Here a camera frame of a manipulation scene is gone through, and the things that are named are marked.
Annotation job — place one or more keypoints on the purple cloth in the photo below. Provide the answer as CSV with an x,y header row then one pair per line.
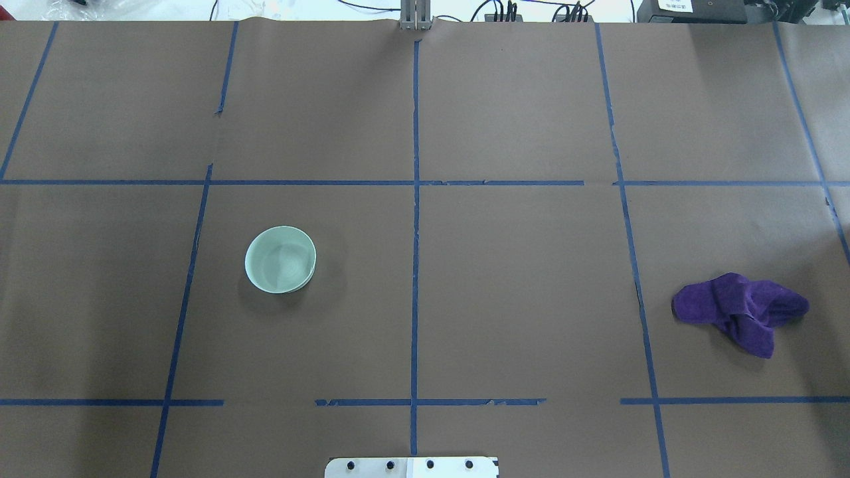
x,y
747,311

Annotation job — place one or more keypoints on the black power box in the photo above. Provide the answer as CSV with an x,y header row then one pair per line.
x,y
707,12

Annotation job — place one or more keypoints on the light green bowl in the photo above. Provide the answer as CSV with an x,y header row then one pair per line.
x,y
280,260

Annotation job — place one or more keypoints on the crumpled clear plastic bag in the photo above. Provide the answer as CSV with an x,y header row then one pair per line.
x,y
98,10

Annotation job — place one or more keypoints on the aluminium frame post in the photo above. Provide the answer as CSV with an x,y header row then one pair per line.
x,y
415,15

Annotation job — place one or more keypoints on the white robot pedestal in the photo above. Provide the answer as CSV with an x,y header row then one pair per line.
x,y
445,466

